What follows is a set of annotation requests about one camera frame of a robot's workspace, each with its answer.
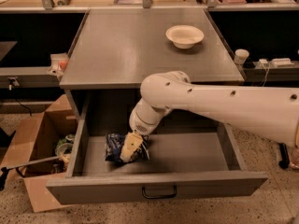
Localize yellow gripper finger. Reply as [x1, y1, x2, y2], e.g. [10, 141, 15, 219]
[121, 133, 143, 162]

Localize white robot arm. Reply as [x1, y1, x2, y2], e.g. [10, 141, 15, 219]
[129, 71, 299, 147]

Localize grey open drawer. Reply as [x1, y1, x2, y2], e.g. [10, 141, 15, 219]
[47, 112, 268, 204]

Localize grey cabinet counter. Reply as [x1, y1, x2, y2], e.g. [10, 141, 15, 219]
[59, 7, 245, 110]

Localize clear plastic snack bag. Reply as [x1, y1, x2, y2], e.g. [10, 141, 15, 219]
[47, 53, 68, 77]

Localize green items in box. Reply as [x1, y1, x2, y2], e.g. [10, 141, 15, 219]
[55, 134, 75, 163]

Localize brown cardboard box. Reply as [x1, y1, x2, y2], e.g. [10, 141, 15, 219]
[1, 94, 78, 212]

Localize white paper bowl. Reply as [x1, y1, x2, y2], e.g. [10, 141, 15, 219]
[165, 25, 205, 49]

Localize long grey reacher tool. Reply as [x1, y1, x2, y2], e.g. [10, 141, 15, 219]
[0, 156, 60, 191]

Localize white lidded cup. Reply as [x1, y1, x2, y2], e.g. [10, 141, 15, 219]
[234, 49, 249, 65]

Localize black tripod stand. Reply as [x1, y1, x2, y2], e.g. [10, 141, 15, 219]
[278, 143, 290, 169]

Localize white power strip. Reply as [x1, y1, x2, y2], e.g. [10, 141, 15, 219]
[258, 58, 293, 68]

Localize black drawer handle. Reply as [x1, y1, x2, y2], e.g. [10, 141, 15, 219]
[142, 186, 178, 200]

